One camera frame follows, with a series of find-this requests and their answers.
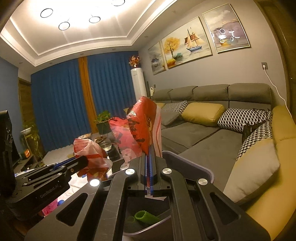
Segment magenta plastic bag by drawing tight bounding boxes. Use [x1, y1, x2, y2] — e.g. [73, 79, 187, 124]
[42, 199, 58, 216]

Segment green foam net sleeve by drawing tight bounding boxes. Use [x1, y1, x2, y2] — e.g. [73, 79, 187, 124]
[126, 210, 161, 225]

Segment red white plastic bag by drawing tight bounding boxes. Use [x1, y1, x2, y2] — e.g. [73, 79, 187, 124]
[73, 138, 112, 182]

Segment red printed plastic bag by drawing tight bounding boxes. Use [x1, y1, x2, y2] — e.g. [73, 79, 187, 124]
[109, 96, 162, 162]

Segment grey plastic trash bin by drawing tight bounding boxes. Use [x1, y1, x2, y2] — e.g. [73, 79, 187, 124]
[123, 151, 214, 240]

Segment grey tv cabinet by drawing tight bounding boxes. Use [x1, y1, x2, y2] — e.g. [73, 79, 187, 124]
[14, 154, 44, 174]

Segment black flat television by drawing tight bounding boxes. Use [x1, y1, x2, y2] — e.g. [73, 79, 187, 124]
[1, 110, 20, 197]

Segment blue floral tablecloth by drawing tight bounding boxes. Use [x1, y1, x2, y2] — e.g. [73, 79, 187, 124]
[57, 171, 112, 203]

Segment blue curtains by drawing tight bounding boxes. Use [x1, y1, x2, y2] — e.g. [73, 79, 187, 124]
[31, 51, 138, 152]

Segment grey beige cushion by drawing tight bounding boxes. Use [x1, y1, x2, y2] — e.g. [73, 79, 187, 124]
[223, 138, 280, 205]

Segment large mustard corner cushion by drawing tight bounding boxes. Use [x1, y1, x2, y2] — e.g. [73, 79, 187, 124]
[246, 106, 296, 240]

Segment green potted plant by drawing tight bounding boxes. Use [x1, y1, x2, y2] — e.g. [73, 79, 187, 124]
[95, 110, 111, 135]

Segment grey sectional sofa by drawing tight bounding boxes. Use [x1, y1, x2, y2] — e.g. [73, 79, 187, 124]
[152, 83, 272, 190]

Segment mustard cushion near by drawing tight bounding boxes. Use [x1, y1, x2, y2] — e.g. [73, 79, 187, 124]
[181, 102, 226, 127]

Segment patterned cushion near bin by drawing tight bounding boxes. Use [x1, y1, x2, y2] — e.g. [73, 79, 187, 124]
[217, 108, 273, 133]

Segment black white patterned cushion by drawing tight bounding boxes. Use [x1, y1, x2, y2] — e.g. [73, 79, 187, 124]
[162, 100, 189, 114]

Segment orange curtain strip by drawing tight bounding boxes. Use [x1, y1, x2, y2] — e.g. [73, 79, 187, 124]
[78, 57, 98, 133]

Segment white standing air conditioner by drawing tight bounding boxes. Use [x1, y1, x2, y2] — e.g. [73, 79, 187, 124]
[130, 68, 147, 101]

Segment flower bouquet decoration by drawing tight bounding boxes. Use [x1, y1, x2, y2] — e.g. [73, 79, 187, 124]
[128, 55, 140, 68]

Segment small landscape painting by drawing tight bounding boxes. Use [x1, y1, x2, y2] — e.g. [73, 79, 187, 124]
[148, 42, 166, 75]

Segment sailboat tree painting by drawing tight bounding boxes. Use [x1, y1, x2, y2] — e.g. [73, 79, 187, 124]
[161, 16, 212, 69]

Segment purple sky painting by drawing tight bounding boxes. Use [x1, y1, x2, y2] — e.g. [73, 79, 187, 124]
[202, 3, 250, 53]

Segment white charging cable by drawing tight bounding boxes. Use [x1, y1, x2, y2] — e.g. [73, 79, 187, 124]
[263, 67, 293, 110]

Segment ring ceiling lamp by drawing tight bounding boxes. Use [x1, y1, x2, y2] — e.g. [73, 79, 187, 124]
[38, 1, 126, 31]

